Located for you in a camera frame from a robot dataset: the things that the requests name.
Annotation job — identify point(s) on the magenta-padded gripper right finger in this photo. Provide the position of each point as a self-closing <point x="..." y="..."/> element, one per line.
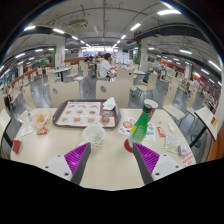
<point x="165" y="165"/>

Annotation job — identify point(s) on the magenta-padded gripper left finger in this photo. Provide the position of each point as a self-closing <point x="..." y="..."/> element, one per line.
<point x="57" y="165"/>

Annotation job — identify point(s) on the green drink bottle black cap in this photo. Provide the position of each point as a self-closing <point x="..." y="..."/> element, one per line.
<point x="140" y="128"/>

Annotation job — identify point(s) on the clear plastic packet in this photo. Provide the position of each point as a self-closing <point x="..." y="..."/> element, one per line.
<point x="172" y="144"/>

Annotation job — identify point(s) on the red and white leaflet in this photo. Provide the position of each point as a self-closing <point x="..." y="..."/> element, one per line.
<point x="188" y="158"/>

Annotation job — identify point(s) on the red sauce packet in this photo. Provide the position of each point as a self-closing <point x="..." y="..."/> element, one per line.
<point x="161" y="131"/>
<point x="42" y="131"/>

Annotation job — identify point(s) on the small white sachet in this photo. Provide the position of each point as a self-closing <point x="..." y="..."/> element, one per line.
<point x="171" y="127"/>

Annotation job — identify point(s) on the flat round red coaster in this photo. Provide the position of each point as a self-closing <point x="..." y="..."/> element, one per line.
<point x="127" y="146"/>

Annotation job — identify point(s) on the white mug with black dots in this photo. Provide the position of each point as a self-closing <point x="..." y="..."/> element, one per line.
<point x="94" y="136"/>

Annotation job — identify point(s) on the clear plastic bag with food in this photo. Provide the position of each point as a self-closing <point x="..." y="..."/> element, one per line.
<point x="41" y="119"/>

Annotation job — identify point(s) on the colourful printed flyer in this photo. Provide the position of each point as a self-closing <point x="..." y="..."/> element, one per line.
<point x="126" y="125"/>

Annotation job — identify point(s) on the small clear sanitizer bottle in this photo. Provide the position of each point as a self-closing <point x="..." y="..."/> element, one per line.
<point x="29" y="116"/>

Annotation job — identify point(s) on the brown food tray paper liner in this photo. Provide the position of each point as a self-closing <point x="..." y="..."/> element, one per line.
<point x="83" y="114"/>

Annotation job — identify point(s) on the red paper cup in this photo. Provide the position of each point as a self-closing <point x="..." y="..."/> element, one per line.
<point x="152" y="104"/>

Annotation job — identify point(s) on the white cafeteria table black leg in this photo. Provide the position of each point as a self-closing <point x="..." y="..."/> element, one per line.
<point x="3" y="121"/>
<point x="206" y="118"/>

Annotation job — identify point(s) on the group of beige chairs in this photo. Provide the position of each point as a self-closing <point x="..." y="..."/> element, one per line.
<point x="65" y="93"/>

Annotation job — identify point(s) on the crumpled white napkin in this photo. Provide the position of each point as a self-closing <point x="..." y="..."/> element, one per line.
<point x="109" y="104"/>

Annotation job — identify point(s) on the person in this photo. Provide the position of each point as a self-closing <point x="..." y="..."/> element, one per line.
<point x="7" y="100"/>
<point x="106" y="67"/>

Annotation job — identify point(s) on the ceiling air conditioner unit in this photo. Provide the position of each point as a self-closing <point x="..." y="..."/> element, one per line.
<point x="78" y="23"/>

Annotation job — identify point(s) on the group of ceiling lights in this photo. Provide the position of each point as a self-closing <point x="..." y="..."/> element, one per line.
<point x="168" y="12"/>

